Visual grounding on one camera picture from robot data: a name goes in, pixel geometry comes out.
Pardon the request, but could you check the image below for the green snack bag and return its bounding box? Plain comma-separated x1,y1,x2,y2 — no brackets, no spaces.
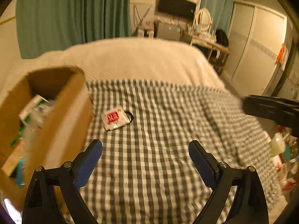
10,127,24,147

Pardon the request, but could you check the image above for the blue blister pack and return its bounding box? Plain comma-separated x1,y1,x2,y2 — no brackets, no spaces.
16,158,25,186

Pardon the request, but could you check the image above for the clear plastic jar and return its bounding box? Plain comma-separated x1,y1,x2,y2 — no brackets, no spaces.
23,100,55,165

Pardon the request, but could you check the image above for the green 999 box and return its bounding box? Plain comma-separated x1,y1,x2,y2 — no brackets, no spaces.
19,95,49,125

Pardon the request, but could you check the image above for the small kraft paper box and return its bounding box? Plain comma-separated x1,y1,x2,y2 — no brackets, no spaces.
1,140,25,177

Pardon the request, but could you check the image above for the white louvered wardrobe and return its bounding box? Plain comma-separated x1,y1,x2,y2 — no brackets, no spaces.
224,1,287,96

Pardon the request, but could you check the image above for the brown cardboard box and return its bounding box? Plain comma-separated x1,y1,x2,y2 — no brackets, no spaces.
1,67,93,211

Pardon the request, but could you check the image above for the cluttered desk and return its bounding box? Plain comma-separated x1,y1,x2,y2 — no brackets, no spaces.
188,29,231,76

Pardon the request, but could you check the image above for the grey checkered cloth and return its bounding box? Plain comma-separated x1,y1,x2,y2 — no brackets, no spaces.
80,80,280,223

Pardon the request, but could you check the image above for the red white sachet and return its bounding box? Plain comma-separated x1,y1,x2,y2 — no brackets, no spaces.
101,106,130,131

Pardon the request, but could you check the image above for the white round mirror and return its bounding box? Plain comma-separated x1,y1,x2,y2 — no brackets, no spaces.
193,8,212,32

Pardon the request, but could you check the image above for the cream bed blanket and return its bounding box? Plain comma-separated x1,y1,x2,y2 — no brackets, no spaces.
1,38,226,101

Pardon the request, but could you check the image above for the black monitor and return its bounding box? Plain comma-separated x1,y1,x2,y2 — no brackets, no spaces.
157,0,197,20

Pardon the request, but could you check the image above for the green curtain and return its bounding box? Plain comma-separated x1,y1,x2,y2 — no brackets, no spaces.
16,0,130,59

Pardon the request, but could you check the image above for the black hair tie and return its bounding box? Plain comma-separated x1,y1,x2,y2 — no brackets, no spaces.
124,110,134,124

